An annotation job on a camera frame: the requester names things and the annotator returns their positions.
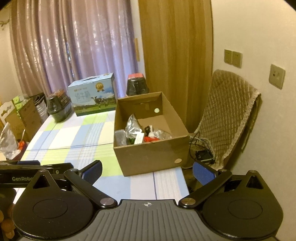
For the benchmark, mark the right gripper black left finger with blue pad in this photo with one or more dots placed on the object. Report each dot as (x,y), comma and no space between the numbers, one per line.
(82,182)

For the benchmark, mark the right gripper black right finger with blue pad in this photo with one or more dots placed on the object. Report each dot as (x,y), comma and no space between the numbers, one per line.
(211,181)

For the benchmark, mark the clear plastic box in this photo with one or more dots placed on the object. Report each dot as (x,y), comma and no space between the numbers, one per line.
(120,138)

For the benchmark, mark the silver foil bag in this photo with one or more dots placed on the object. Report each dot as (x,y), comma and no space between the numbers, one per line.
(132,128)

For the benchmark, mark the red snack packet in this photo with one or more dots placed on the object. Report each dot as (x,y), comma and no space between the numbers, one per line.
(150,139)

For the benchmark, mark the white power adapter plug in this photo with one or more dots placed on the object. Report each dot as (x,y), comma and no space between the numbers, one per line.
(139,138)

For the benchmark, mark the white crumpled plastic bag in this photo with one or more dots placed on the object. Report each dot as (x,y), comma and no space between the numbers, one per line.
(9,146)

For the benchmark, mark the checked tablecloth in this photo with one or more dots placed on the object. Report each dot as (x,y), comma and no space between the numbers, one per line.
(80,140)

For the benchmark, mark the brown cardboard cartons stack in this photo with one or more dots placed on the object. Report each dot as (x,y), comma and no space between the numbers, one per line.
(25,114)

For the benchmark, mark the brown cardboard box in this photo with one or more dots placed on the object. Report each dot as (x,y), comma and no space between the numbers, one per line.
(158,119)

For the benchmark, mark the dark green wrapped container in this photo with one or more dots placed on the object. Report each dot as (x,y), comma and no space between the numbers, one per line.
(59,105)

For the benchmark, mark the quilted chair cover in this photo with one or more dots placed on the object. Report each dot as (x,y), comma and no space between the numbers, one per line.
(228,109)

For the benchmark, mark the milk carton gift box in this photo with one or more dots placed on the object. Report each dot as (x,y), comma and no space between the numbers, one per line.
(94,94)

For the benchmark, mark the brown wooden door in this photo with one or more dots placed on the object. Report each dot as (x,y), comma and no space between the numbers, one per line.
(177,39)

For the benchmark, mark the black charger with cables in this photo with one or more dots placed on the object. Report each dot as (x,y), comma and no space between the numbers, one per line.
(200,149)

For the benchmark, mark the double wall switch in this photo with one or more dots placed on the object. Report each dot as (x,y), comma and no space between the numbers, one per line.
(233,58)

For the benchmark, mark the wall socket plate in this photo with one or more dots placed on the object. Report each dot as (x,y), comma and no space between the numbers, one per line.
(276,76)

